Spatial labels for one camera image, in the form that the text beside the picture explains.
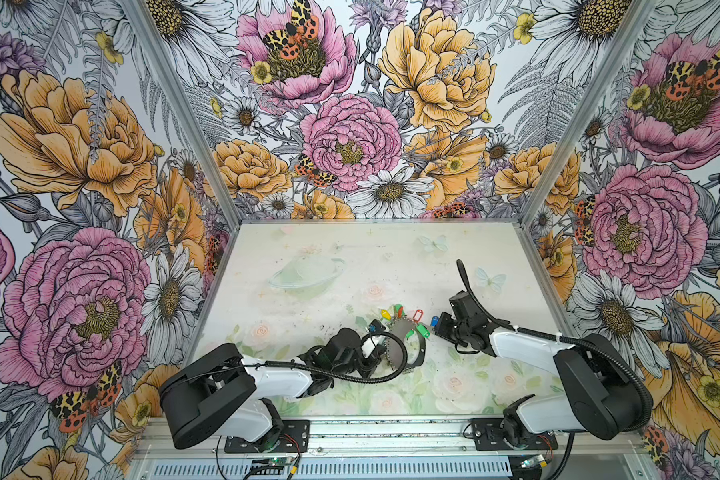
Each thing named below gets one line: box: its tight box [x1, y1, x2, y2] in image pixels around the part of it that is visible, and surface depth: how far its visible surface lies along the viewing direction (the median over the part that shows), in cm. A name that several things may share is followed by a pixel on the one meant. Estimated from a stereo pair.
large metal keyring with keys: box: [380, 304, 431, 373], surface depth 93 cm
